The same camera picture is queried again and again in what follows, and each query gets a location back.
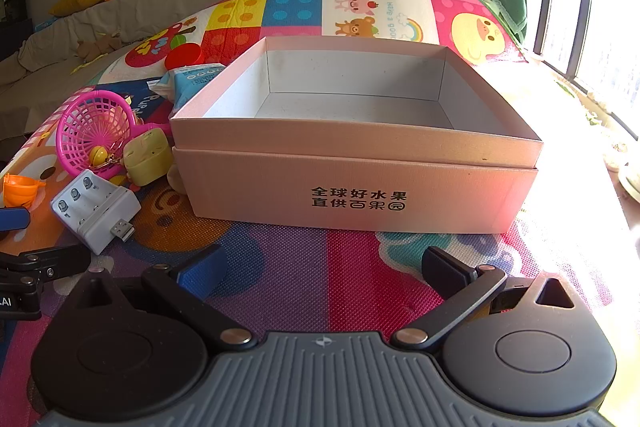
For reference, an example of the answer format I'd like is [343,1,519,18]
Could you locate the brown plush toy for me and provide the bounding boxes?
[75,34,121,60]

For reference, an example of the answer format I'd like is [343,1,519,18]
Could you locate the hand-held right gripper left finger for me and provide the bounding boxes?
[65,244,256,350]

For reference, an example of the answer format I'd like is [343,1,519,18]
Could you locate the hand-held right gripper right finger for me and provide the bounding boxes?
[391,247,596,352]

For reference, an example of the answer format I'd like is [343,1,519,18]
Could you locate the beige covered sofa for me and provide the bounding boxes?
[0,0,326,142]

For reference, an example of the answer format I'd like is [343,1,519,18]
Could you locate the yellow cushion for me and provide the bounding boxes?
[49,0,108,18]

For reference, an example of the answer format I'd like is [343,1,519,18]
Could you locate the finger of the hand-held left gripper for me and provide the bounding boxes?
[0,244,92,284]
[0,207,31,233]

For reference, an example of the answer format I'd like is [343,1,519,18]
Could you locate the white battery charger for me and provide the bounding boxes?
[50,169,142,256]

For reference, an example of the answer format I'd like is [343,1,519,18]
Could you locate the red plastic cap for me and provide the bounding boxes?
[165,44,205,70]

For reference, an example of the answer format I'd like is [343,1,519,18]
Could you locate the colourful cartoon play mat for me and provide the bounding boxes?
[0,0,628,427]

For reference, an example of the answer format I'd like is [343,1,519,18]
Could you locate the blue white packet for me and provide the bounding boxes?
[150,63,227,118]

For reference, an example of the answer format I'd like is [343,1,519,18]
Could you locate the pink plastic toy basket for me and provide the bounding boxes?
[56,89,173,180]

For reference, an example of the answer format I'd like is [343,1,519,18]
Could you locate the small yellow ball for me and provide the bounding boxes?
[87,146,126,168]

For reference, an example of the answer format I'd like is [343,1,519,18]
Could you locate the pink cardboard box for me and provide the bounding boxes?
[169,36,545,235]

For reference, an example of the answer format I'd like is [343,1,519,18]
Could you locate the dark window frame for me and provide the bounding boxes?
[530,0,640,138]

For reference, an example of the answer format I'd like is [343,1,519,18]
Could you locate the orange toy cup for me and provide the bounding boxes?
[2,173,47,210]

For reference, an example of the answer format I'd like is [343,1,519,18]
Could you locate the dark monitor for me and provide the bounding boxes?
[0,0,27,25]

